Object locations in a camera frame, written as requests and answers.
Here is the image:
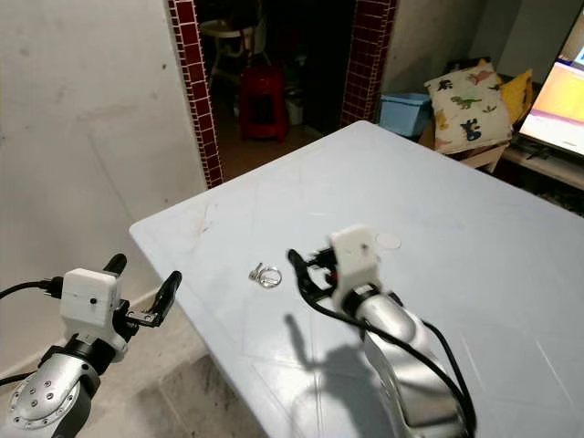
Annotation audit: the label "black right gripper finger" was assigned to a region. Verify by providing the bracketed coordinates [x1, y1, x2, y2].
[286, 248, 322, 302]

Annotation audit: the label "silver keys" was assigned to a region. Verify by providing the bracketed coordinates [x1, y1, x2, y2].
[248, 263, 284, 289]

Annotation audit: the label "pale blue plastic table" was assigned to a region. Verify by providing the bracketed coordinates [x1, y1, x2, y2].
[130, 120, 584, 438]

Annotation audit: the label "red plastic stool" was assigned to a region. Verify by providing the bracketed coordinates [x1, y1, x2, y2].
[239, 66, 288, 142]

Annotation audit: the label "light blue plastic bin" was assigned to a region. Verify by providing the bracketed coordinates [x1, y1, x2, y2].
[379, 93, 433, 138]

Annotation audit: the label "red mosaic tile door jamb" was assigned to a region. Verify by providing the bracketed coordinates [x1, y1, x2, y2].
[166, 0, 224, 190]
[339, 0, 400, 129]

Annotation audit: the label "dinosaur print pillow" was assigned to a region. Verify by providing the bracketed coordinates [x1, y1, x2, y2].
[424, 59, 516, 154]

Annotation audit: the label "cream plastic chair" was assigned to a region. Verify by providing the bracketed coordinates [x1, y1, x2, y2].
[201, 16, 252, 65]

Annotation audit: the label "brown wooden stand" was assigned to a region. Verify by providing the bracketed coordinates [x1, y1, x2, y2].
[461, 137, 584, 193]

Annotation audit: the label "yellow pillow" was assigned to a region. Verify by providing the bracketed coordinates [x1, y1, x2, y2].
[499, 68, 535, 124]

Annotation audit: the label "lit flat screen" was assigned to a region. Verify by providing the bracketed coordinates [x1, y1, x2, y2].
[517, 9, 584, 156]

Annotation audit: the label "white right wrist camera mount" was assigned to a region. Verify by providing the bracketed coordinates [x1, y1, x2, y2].
[328, 224, 381, 293]

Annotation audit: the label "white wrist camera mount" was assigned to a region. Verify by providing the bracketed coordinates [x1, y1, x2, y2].
[328, 224, 381, 293]
[60, 268, 124, 343]

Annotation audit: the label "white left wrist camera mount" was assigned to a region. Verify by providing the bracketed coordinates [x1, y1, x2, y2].
[60, 268, 124, 343]

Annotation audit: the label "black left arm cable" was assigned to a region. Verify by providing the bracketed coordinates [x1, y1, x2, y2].
[0, 276, 67, 389]

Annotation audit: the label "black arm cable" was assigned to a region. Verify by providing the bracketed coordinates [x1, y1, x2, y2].
[0, 276, 67, 389]
[297, 246, 477, 438]

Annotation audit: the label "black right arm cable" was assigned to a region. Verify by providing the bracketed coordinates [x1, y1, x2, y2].
[297, 246, 477, 438]

